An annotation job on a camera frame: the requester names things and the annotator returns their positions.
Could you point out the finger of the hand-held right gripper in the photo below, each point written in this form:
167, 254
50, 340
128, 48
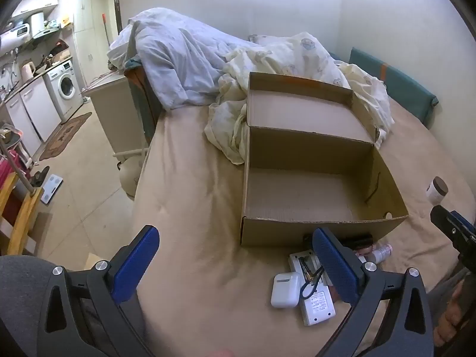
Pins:
442, 221
463, 220

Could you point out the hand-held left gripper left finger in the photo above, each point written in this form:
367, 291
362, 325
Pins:
135, 264

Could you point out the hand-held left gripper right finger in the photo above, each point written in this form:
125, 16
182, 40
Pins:
334, 267

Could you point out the white remote device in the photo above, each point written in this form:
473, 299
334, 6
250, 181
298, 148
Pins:
318, 306

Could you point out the small white pink-label bottle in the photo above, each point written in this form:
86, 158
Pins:
383, 253

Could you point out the white earbuds case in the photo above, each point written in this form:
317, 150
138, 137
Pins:
284, 290

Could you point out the cardboard box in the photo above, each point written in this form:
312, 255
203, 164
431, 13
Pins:
297, 156

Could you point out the person's right hand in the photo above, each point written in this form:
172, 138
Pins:
452, 316

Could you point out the white jar with brown lid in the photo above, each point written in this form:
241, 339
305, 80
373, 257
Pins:
435, 193

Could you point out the white round appliance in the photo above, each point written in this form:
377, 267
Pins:
128, 174

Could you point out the white bathroom scale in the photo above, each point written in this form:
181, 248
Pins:
52, 189

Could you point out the person's grey trouser leg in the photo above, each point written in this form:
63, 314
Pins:
22, 305

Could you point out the yellow wooden chair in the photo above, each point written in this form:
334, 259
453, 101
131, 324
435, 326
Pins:
22, 223

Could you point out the teal headboard cushion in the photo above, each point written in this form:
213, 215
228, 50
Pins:
401, 81

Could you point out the brown doormat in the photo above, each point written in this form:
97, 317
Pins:
65, 135

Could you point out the beige bedside cabinet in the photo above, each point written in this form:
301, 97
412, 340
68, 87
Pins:
111, 108

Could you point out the red bag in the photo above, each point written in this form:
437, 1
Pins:
5, 173

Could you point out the white kitchen base cabinets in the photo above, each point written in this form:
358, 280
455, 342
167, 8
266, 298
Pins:
33, 108

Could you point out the white washing machine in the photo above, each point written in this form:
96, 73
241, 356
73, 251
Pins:
65, 85

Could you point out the cream bear-print quilt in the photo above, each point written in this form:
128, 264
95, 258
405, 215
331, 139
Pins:
297, 55

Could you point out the pale blue quilt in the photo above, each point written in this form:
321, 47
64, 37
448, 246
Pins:
174, 52

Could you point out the cream electric kettle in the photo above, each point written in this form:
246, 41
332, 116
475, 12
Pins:
28, 70

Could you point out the tall white cupboard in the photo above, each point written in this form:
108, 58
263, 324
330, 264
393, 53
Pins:
87, 26

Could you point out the white cylindrical water heater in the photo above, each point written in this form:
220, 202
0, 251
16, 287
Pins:
18, 31

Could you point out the white box wall heater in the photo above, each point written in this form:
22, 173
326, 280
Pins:
36, 24

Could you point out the white wall cabinet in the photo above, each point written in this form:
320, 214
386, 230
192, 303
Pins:
35, 5

